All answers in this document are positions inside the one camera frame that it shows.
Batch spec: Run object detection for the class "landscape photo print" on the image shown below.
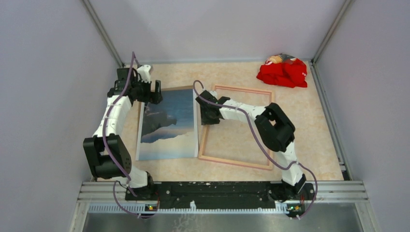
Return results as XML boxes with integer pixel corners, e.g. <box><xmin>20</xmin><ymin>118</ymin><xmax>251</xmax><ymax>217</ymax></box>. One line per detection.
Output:
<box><xmin>135</xmin><ymin>92</ymin><xmax>199</xmax><ymax>161</ymax></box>

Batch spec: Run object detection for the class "pink wooden picture frame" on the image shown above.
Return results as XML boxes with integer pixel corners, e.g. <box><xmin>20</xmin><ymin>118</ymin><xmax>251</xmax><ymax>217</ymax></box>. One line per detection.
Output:
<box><xmin>198</xmin><ymin>84</ymin><xmax>275</xmax><ymax>170</ymax></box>

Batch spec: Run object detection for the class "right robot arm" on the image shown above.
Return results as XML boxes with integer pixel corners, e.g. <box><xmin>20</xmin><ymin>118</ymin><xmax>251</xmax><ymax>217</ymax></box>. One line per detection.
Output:
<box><xmin>196</xmin><ymin>90</ymin><xmax>309</xmax><ymax>199</ymax></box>

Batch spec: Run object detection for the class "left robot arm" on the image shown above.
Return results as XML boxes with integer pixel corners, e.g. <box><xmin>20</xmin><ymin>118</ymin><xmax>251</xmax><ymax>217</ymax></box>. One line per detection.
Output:
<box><xmin>83</xmin><ymin>65</ymin><xmax>162</xmax><ymax>200</ymax></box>

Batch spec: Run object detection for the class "brown backing board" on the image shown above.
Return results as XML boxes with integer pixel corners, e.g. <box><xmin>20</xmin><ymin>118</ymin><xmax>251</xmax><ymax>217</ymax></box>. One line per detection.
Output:
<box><xmin>140</xmin><ymin>86</ymin><xmax>194</xmax><ymax>115</ymax></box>

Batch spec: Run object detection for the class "red crumpled cloth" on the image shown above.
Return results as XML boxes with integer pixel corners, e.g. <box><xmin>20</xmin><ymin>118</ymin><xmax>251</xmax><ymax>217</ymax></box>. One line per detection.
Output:
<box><xmin>256</xmin><ymin>53</ymin><xmax>308</xmax><ymax>88</ymax></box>

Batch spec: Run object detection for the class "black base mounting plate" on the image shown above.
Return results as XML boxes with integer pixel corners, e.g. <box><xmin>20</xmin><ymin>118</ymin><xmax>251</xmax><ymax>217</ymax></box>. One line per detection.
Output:
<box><xmin>125</xmin><ymin>181</ymin><xmax>314</xmax><ymax>209</ymax></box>

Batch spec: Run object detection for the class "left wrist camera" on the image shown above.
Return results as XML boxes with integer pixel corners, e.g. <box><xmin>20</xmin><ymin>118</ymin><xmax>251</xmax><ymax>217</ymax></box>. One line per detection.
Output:
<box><xmin>137</xmin><ymin>65</ymin><xmax>152</xmax><ymax>83</ymax></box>

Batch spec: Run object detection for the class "aluminium rail with cable duct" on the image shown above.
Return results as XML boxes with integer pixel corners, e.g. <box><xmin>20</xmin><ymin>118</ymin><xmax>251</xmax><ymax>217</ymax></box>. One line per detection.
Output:
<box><xmin>70</xmin><ymin>181</ymin><xmax>380</xmax><ymax>232</ymax></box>

